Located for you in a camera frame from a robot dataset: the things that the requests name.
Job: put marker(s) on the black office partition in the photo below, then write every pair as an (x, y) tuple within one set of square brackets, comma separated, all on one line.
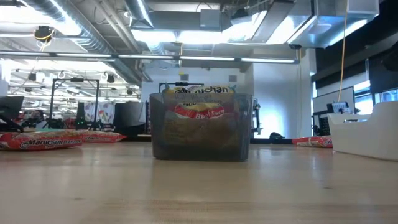
[(129, 116)]

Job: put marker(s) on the person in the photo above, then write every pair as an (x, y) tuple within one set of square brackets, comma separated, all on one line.
[(38, 116)]

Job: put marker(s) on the small desk monitor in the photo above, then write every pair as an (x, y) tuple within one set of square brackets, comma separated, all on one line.
[(339, 107)]

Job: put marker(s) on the grey translucent plastic bin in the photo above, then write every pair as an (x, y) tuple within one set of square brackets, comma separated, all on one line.
[(158, 143)]

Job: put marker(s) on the red Maruchan noodle pack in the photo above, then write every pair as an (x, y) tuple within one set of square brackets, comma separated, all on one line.
[(40, 143), (102, 137), (311, 141)]

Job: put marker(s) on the long fluorescent light strip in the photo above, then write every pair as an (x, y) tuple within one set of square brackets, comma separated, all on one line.
[(205, 58)]

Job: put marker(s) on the grey square wall box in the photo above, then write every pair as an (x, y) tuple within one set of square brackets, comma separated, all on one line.
[(232, 78), (184, 77)]

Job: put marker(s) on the white plastic bin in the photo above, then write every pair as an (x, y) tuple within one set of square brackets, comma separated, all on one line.
[(367, 137)]

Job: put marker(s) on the black aluminium table frame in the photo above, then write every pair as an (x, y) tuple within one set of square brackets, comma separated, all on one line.
[(267, 141)]

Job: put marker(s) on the black equipment stand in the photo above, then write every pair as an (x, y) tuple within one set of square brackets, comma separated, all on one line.
[(258, 118)]

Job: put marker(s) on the floral patterned cloth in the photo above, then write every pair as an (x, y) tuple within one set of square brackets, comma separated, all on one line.
[(99, 112)]

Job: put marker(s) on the grey panel board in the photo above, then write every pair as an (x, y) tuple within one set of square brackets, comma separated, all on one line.
[(329, 99)]

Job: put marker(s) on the spiral metal air duct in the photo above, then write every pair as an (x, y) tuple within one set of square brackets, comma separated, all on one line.
[(90, 37)]

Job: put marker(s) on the black computer monitor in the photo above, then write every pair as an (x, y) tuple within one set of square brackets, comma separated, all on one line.
[(11, 107)]

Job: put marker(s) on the tall black rig frame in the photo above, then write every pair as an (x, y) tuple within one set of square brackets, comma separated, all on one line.
[(74, 80)]

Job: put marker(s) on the large rectangular metal duct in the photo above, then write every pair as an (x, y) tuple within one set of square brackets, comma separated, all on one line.
[(311, 25)]

